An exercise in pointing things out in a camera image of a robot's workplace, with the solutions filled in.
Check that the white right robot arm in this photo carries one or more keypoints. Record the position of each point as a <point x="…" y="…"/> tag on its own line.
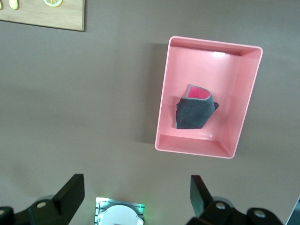
<point x="119" y="215"/>

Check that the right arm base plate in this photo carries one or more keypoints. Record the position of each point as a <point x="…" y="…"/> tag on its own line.
<point x="100" y="202"/>

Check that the aluminium frame rail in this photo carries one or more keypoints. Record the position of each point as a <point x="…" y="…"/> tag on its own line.
<point x="294" y="213"/>

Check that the pink plastic bin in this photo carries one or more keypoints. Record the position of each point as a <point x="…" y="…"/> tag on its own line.
<point x="229" y="77"/>

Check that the lemon slice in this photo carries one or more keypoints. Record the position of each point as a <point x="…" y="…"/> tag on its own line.
<point x="53" y="2"/>

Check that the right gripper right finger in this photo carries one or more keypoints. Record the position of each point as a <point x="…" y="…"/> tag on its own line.
<point x="211" y="211"/>

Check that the wooden cutting board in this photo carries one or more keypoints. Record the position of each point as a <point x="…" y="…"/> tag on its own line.
<point x="47" y="14"/>

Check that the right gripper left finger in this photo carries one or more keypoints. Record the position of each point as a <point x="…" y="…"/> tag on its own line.
<point x="58" y="206"/>

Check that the yellow plastic fork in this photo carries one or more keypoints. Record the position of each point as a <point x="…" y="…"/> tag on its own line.
<point x="13" y="4"/>

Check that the gray cloth pink lining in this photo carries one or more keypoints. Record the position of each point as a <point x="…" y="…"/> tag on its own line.
<point x="194" y="112"/>

